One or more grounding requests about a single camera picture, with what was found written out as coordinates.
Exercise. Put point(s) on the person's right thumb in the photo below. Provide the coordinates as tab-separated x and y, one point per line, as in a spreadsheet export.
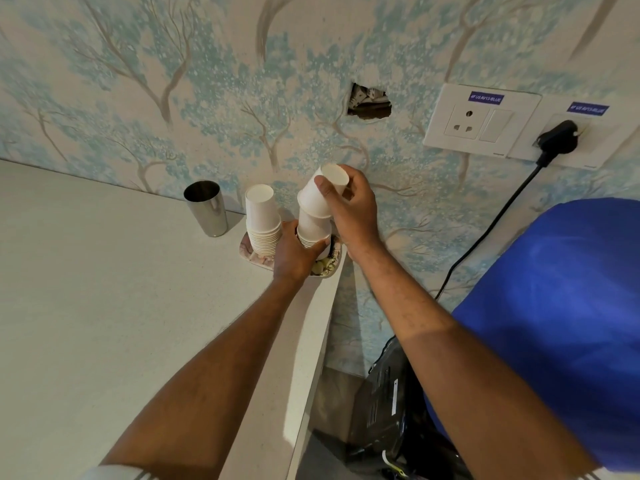
327	189

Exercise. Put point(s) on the person's left forearm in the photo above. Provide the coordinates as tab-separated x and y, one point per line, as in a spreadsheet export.
220	364

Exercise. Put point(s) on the steel tumbler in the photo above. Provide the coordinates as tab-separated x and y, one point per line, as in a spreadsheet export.
206	209

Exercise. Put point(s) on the tall stack of paper cups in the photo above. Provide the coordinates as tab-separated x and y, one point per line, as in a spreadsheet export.
262	219

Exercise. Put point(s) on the white paper cup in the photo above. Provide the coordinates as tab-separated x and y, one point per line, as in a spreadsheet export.
315	194

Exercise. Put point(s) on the person's right hand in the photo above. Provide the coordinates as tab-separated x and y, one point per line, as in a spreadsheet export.
357	214

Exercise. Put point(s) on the black water dispenser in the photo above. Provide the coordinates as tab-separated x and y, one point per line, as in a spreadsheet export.
385	404

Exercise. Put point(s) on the person's right forearm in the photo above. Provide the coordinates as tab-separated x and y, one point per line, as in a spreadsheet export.
450	354

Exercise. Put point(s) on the short stack of paper cups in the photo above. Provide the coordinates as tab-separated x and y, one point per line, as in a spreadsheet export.
312	227

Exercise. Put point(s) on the white shirt sleeve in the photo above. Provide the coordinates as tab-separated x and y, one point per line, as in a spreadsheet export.
117	473

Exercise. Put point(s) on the person's left thumb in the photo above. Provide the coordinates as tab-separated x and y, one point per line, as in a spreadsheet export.
317	250

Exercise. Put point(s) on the blue sticker label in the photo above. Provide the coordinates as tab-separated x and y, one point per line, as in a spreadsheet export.
486	98
588	109

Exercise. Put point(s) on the blue water jug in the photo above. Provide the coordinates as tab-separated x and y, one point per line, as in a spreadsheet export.
560	319

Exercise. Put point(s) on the person's left hand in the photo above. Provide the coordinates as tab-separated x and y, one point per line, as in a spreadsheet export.
290	257

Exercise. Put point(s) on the white wall socket plate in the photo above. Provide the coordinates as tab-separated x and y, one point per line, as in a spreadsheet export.
480	122
595	139

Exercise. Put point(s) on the black power plug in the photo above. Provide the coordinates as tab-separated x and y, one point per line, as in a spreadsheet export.
557	139

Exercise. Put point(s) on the patterned serving tray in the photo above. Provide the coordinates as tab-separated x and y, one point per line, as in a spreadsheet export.
255	260

